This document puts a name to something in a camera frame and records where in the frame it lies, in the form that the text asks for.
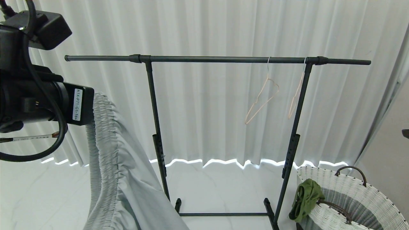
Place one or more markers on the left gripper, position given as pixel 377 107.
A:
pixel 19 95

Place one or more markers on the pale grey shorts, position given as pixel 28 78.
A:
pixel 127 179

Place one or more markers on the pink clothes hanger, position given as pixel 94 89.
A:
pixel 295 95
pixel 256 99

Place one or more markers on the black clothes rack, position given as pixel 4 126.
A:
pixel 223 59

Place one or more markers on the white laundry basket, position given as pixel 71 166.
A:
pixel 351 191

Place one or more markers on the white curtain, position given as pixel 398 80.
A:
pixel 207 111

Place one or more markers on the olive green garment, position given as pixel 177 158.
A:
pixel 306 195

